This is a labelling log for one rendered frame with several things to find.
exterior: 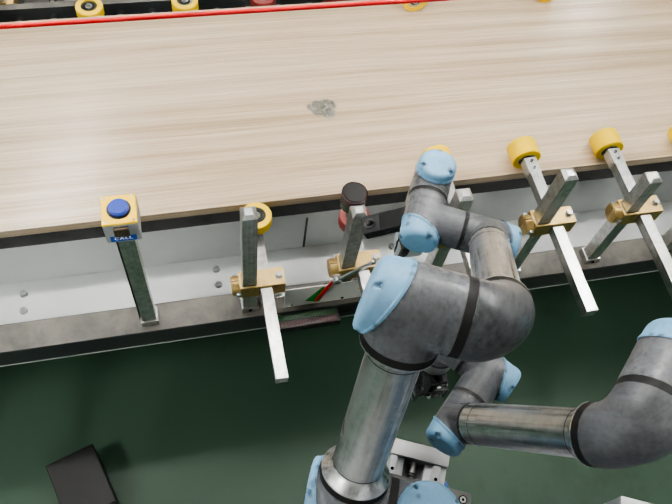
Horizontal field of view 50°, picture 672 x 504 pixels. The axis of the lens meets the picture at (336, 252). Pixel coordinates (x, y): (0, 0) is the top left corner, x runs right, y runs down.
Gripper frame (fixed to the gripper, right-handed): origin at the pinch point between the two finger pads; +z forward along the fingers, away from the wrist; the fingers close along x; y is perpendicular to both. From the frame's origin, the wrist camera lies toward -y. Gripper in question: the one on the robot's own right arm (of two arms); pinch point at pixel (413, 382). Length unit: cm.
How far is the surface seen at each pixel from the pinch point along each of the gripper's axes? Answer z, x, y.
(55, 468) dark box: 75, -97, -12
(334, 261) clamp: 0.4, -12.6, -34.2
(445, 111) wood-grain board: -3, 27, -77
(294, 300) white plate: 13.8, -22.7, -31.0
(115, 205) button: -36, -61, -33
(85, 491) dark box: 75, -88, -4
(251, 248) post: -15.4, -34.1, -31.5
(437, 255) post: 0.2, 14.3, -32.6
